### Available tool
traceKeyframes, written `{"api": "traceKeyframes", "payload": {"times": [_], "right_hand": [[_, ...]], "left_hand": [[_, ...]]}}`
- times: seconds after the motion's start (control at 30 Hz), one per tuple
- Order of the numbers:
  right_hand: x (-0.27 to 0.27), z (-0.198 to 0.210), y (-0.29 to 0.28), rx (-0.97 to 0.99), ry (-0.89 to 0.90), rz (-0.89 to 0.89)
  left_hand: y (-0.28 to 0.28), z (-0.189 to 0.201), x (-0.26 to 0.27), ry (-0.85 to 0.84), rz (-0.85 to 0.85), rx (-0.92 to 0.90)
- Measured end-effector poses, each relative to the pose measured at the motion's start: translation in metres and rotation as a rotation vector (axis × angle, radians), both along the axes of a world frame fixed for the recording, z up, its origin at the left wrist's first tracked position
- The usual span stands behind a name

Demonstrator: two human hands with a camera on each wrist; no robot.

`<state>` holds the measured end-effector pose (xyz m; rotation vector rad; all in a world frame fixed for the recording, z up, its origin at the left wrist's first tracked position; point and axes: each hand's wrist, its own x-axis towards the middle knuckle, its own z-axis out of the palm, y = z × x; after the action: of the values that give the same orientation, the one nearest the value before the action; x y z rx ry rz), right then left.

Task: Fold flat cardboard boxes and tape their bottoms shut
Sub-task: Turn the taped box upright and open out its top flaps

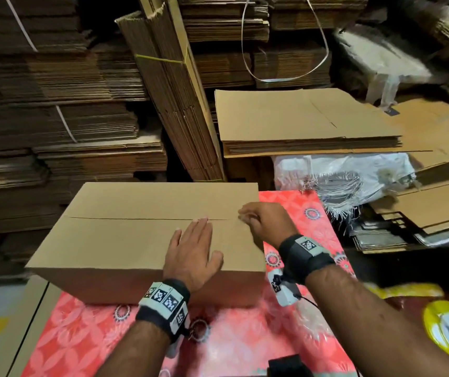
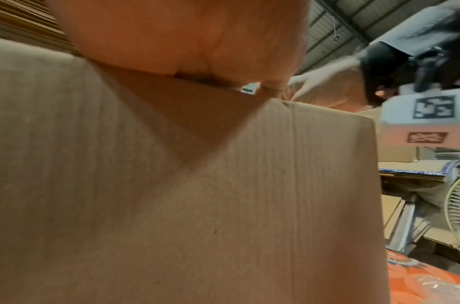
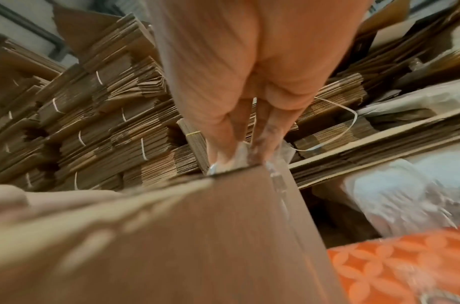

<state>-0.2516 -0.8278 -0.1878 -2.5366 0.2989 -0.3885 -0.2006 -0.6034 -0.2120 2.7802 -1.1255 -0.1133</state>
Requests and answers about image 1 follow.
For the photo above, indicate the person's left hand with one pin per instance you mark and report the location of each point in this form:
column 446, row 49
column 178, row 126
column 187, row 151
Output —
column 191, row 259

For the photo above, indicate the person's right hand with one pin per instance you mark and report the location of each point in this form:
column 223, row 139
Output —
column 271, row 223

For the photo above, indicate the dark brown cardboard box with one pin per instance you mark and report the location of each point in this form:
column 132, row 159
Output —
column 248, row 172

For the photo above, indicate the yellow-tied cardboard bundle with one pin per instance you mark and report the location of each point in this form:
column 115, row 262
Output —
column 173, row 90

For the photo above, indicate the low pile of cardboard sheets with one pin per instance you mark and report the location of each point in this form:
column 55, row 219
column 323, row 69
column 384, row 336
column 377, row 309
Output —
column 436, row 204

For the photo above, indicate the wall of cardboard stacks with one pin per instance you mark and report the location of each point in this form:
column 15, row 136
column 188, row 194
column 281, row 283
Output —
column 52, row 98

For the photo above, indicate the person's right forearm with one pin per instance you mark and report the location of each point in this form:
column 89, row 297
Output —
column 381, row 326

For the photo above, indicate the white woven sack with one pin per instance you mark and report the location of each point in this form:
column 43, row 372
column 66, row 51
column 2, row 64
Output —
column 342, row 180

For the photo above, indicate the red patterned table cloth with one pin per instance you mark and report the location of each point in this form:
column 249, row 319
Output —
column 303, row 333

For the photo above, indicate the white plastic sack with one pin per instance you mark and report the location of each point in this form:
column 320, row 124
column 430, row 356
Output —
column 381, row 62

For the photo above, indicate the yellow round disc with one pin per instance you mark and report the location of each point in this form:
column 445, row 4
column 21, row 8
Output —
column 444, row 333

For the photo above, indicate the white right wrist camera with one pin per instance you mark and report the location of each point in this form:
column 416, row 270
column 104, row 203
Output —
column 283, row 288

